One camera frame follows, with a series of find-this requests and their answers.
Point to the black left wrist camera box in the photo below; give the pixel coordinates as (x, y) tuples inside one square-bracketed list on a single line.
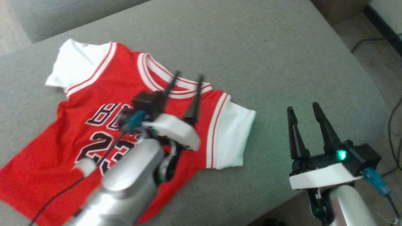
[(147, 103)]

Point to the blue left camera connector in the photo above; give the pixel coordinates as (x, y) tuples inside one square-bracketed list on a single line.
[(133, 121)]

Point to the red and white basketball jersey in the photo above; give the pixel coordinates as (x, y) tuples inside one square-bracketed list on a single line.
[(94, 91)]

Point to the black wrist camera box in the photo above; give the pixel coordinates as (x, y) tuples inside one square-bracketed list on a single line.
[(147, 103), (366, 157)]

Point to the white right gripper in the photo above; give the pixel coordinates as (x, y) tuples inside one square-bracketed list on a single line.
[(320, 177)]

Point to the blue camera connector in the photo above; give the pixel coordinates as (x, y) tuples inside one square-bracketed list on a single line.
[(133, 121), (377, 182)]

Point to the black edged white furniture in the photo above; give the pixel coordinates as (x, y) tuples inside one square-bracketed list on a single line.
[(386, 18)]

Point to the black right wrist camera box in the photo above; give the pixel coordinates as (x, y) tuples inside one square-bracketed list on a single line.
[(366, 157)]

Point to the blue right camera connector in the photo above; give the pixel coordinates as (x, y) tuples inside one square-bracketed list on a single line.
[(377, 182)]

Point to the grey fabric sofa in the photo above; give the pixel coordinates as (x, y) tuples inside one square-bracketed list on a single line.
[(267, 62)]

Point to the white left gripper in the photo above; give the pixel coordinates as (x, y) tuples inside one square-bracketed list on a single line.
[(176, 130)]

